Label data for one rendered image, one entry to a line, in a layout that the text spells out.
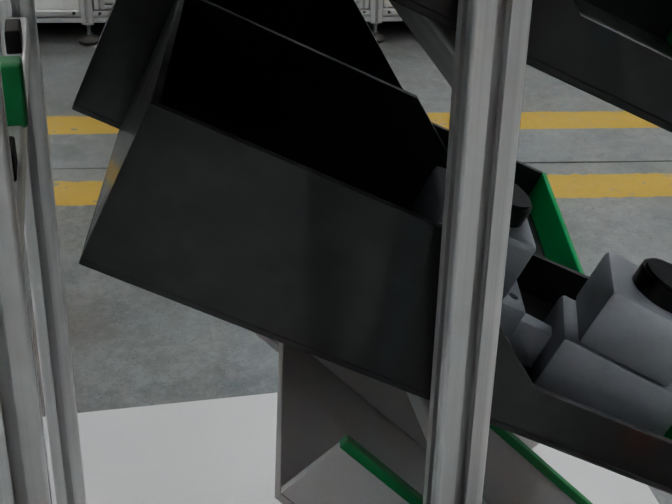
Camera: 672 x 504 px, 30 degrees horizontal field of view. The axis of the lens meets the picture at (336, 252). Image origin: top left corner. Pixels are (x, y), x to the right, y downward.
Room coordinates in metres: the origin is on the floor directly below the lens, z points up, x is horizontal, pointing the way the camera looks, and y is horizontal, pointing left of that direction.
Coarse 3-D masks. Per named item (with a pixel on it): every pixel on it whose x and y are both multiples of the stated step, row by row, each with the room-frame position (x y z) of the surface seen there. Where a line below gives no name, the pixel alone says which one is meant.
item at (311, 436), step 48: (288, 384) 0.50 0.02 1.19; (336, 384) 0.54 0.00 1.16; (384, 384) 0.55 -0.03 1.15; (288, 432) 0.47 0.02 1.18; (336, 432) 0.50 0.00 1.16; (384, 432) 0.53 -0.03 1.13; (288, 480) 0.43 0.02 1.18; (336, 480) 0.42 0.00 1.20; (384, 480) 0.42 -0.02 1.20; (528, 480) 0.55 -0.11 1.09
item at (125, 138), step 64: (192, 0) 0.54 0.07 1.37; (192, 64) 0.54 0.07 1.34; (256, 64) 0.54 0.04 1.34; (320, 64) 0.54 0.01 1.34; (128, 128) 0.47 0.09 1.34; (192, 128) 0.42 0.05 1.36; (256, 128) 0.54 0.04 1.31; (320, 128) 0.54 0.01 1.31; (384, 128) 0.54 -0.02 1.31; (128, 192) 0.41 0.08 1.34; (192, 192) 0.42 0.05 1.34; (256, 192) 0.42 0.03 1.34; (320, 192) 0.42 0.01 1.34; (384, 192) 0.54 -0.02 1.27; (128, 256) 0.41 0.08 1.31; (192, 256) 0.42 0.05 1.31; (256, 256) 0.42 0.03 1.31; (320, 256) 0.42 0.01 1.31; (384, 256) 0.42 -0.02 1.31; (256, 320) 0.42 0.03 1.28; (320, 320) 0.42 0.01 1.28; (384, 320) 0.42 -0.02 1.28; (512, 384) 0.42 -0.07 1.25; (576, 448) 0.42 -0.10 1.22; (640, 448) 0.42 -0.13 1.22
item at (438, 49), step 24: (24, 24) 0.66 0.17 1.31; (408, 24) 0.48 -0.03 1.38; (432, 24) 0.45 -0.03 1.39; (24, 48) 0.62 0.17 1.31; (432, 48) 0.44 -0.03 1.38; (24, 72) 0.59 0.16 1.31; (24, 144) 0.51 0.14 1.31; (24, 168) 0.50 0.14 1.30; (24, 192) 0.48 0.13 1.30; (24, 216) 0.46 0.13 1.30
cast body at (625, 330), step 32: (608, 256) 0.49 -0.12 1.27; (608, 288) 0.46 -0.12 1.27; (640, 288) 0.47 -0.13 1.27; (544, 320) 0.50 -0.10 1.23; (576, 320) 0.48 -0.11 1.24; (608, 320) 0.45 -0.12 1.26; (640, 320) 0.45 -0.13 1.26; (544, 352) 0.47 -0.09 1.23; (576, 352) 0.45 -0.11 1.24; (608, 352) 0.45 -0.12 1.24; (640, 352) 0.45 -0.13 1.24; (544, 384) 0.45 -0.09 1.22; (576, 384) 0.45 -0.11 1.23; (608, 384) 0.45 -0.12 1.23; (640, 384) 0.45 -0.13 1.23; (640, 416) 0.45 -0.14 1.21
